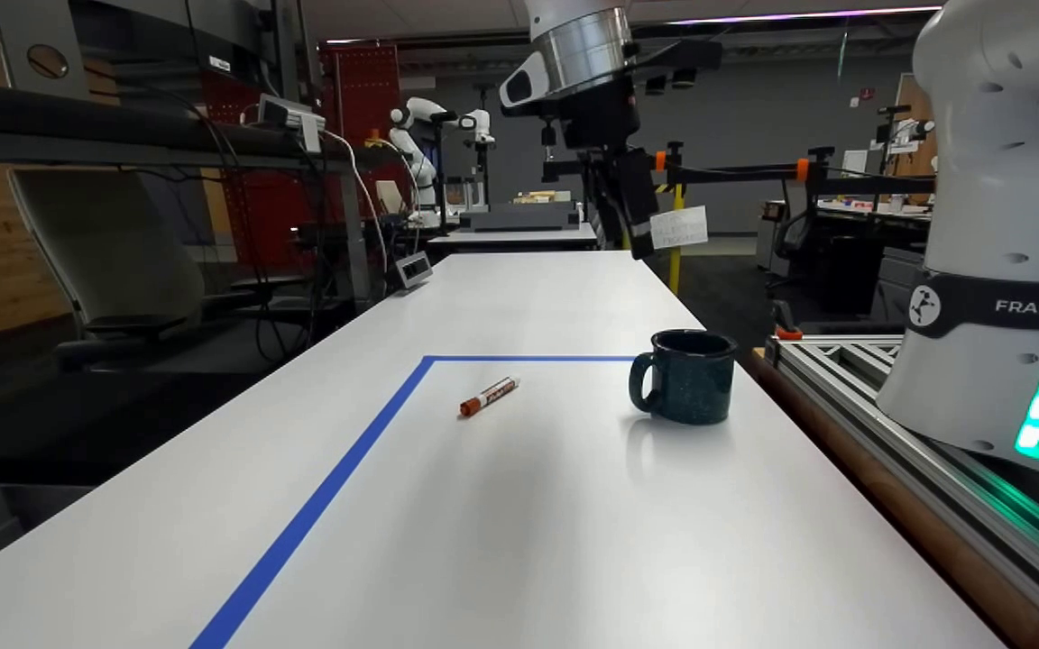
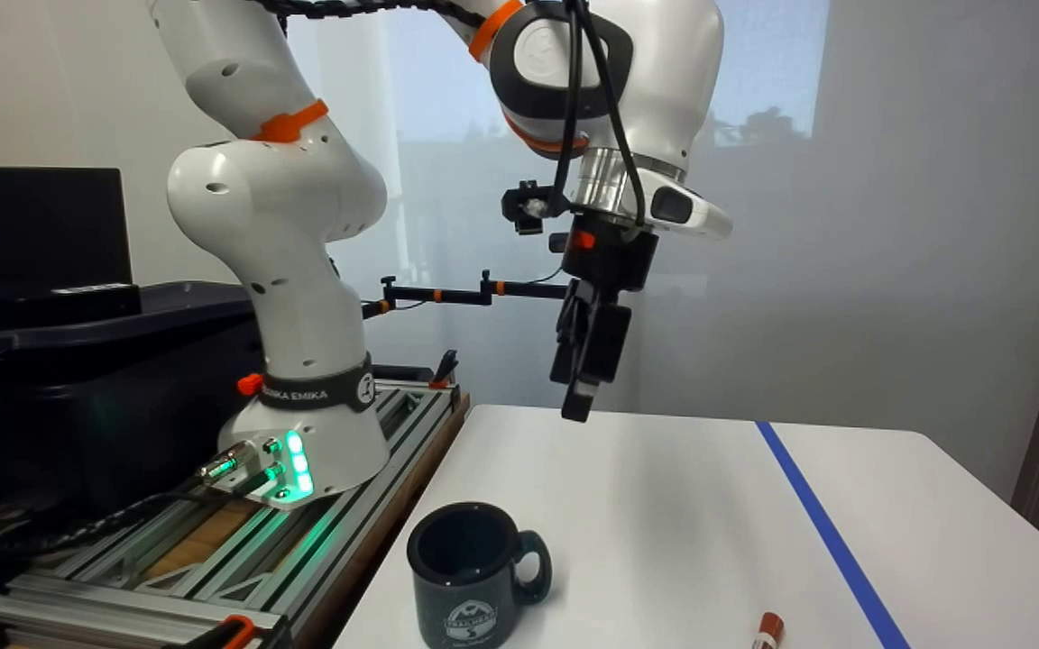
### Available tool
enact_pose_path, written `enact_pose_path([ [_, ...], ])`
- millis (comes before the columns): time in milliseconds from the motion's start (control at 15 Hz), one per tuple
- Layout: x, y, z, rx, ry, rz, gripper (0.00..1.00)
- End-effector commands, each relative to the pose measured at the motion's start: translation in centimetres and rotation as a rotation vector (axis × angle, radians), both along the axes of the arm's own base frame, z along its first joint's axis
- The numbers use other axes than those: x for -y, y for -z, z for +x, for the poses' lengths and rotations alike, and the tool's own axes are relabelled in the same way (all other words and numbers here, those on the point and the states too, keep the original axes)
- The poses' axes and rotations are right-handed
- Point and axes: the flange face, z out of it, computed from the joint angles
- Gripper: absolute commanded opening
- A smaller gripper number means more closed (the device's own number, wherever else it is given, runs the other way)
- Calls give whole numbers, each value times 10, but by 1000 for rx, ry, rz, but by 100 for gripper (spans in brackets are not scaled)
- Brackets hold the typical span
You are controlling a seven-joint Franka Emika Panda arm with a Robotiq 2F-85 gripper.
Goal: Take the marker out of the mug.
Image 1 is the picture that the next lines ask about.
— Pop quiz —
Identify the small white label stand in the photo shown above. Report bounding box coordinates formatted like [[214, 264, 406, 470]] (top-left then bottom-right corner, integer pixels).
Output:
[[392, 244, 435, 291]]

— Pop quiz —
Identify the red cabinet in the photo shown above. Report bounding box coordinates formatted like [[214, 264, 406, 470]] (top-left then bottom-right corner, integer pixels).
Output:
[[316, 36, 406, 223]]

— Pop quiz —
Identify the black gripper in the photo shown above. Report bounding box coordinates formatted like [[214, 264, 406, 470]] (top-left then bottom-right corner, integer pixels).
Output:
[[556, 92, 665, 256]]

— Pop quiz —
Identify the black boom with orange clamps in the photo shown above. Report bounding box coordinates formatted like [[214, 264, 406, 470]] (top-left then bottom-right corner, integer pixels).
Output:
[[645, 142, 946, 206]]

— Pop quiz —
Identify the short blue tape strip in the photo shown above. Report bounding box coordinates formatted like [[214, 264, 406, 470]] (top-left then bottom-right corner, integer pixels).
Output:
[[426, 350, 641, 366]]

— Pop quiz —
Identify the dark teal mug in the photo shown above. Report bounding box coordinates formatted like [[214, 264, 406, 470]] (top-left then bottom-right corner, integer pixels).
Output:
[[625, 324, 743, 428]]

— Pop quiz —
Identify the red marker with white cap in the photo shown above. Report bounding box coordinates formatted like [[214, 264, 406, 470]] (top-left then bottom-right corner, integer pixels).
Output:
[[456, 372, 523, 420]]

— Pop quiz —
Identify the yellow post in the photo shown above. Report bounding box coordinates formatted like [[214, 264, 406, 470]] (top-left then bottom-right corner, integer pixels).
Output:
[[660, 178, 689, 294]]

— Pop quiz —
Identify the white paper sign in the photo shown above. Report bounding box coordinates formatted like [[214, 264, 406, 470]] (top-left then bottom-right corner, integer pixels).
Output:
[[645, 200, 715, 256]]

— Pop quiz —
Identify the long blue tape strip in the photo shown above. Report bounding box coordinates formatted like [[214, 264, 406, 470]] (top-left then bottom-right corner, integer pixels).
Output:
[[186, 352, 443, 649]]

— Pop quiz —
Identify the white power box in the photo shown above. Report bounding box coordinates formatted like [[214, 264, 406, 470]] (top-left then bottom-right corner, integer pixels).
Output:
[[251, 90, 327, 160]]

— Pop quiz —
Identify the grey metal beam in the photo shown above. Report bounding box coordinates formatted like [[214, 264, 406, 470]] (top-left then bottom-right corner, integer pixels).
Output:
[[0, 74, 348, 172]]

